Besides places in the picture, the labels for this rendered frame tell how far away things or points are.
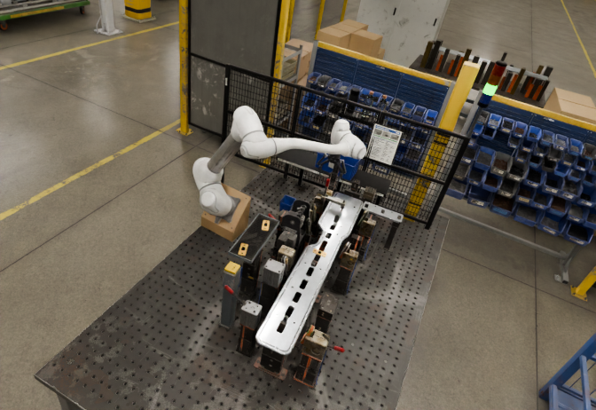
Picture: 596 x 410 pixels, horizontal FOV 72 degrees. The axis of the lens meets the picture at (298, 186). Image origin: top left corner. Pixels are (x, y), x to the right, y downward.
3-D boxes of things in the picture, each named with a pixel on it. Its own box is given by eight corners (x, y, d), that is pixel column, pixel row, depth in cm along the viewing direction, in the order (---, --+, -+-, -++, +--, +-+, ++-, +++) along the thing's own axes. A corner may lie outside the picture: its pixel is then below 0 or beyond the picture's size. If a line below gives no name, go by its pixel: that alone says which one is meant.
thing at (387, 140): (391, 166, 315) (403, 130, 297) (363, 157, 320) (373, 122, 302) (392, 165, 316) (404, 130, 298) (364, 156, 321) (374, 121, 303)
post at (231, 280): (230, 330, 231) (235, 277, 205) (218, 325, 232) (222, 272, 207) (236, 319, 237) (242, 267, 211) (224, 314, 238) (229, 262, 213)
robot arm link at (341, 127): (325, 139, 260) (337, 150, 251) (331, 117, 251) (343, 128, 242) (340, 137, 265) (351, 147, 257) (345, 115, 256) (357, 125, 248)
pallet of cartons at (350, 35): (349, 111, 660) (365, 45, 599) (305, 94, 685) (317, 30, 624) (374, 90, 751) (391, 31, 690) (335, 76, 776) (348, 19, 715)
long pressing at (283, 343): (294, 360, 191) (294, 358, 190) (250, 340, 196) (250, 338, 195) (364, 201, 299) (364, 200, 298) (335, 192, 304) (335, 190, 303)
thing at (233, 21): (274, 165, 500) (300, -13, 384) (269, 169, 489) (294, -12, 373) (184, 128, 537) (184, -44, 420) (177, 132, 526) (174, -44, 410)
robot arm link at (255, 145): (278, 149, 227) (270, 128, 231) (248, 154, 218) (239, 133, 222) (271, 160, 238) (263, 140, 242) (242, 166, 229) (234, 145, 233)
